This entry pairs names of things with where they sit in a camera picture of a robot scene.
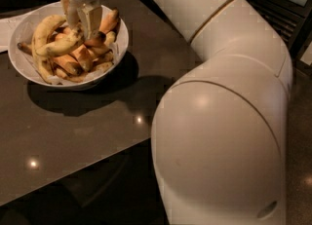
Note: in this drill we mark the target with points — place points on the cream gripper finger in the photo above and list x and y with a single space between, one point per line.
70 9
90 16

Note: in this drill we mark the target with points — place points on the long yellow top banana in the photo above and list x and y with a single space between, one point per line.
64 45

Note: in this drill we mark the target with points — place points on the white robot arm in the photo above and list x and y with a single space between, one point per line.
219 132

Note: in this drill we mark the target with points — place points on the orange banana at rim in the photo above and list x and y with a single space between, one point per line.
110 21

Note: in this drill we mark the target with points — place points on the small yellow banana right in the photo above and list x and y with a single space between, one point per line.
110 38

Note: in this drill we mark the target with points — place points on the yellow left curved banana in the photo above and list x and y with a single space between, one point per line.
40 37

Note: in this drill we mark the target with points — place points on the orange banana in middle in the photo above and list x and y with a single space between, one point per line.
69 64

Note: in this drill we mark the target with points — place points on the yellow banana at bottom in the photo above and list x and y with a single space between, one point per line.
74 78

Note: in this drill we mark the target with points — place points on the white bowl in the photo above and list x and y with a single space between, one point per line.
25 66

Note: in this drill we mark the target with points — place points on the white paper sheet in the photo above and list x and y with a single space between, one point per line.
8 23

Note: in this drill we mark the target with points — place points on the dark metal vent grille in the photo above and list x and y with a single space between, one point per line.
292 19

